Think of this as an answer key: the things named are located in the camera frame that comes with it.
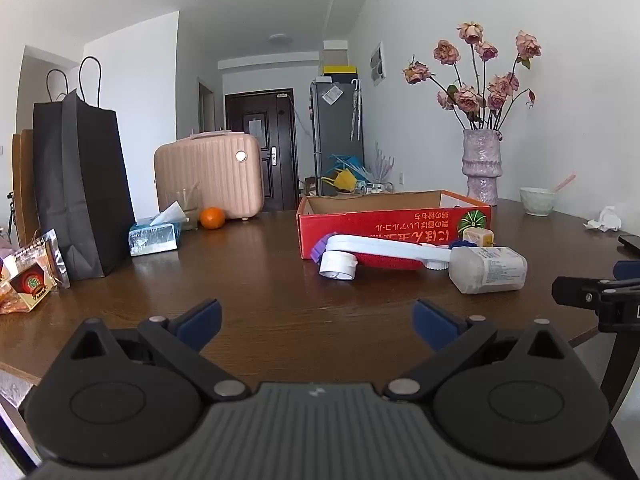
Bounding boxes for orange fruit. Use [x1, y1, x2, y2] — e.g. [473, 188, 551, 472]
[200, 206, 226, 231]

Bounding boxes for black paper bag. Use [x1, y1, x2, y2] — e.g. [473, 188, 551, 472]
[32, 56, 136, 281]

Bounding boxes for beige box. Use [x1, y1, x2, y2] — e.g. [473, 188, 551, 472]
[323, 40, 349, 66]

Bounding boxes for red cardboard box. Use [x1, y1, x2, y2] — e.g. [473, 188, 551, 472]
[296, 190, 493, 260]

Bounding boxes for dark brown door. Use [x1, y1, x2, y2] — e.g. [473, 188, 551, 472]
[225, 89, 298, 212]

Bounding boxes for blue tissue pack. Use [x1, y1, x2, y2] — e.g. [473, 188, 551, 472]
[128, 201, 188, 257]

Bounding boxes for pale green bowl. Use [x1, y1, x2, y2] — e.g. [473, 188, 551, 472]
[519, 187, 557, 217]

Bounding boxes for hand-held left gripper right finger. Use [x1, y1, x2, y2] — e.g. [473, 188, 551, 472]
[386, 299, 569, 403]

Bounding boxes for purple plastic piece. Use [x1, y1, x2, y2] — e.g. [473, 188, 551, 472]
[310, 234, 333, 264]

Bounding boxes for shiny snack packet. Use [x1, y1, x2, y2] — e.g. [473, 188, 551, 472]
[0, 230, 71, 316]

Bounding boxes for pale purple vase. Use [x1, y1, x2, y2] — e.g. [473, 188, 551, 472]
[462, 128, 502, 207]

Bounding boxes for brown paper bag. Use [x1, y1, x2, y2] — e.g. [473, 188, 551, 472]
[12, 129, 41, 248]

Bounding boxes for white ribbed jar lid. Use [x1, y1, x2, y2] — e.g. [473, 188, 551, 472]
[319, 251, 358, 281]

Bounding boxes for crumpled white tissue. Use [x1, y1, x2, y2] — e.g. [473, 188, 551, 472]
[582, 206, 622, 232]

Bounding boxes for white folded umbrella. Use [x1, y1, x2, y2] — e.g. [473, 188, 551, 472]
[350, 79, 362, 142]

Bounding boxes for pink suitcase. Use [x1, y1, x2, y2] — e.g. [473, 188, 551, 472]
[153, 130, 265, 222]

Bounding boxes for white plastic bottle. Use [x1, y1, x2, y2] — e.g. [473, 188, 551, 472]
[448, 246, 528, 295]

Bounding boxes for clear glass cup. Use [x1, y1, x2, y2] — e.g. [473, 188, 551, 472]
[165, 188, 203, 231]

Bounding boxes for grey refrigerator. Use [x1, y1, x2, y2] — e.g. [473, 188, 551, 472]
[310, 79, 365, 196]

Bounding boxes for yellow plastic item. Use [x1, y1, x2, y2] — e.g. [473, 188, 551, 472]
[320, 169, 358, 194]

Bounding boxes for white coral decoration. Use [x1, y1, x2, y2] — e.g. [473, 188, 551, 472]
[372, 142, 396, 183]

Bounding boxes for dried pink roses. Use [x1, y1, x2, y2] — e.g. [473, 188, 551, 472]
[402, 21, 542, 131]

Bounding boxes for white long-handled brush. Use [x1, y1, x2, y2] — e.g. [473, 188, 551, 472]
[325, 234, 453, 272]

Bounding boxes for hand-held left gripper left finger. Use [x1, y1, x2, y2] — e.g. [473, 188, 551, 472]
[71, 299, 251, 402]

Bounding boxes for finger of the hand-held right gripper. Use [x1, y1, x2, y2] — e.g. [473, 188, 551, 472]
[552, 276, 640, 312]
[613, 260, 640, 285]

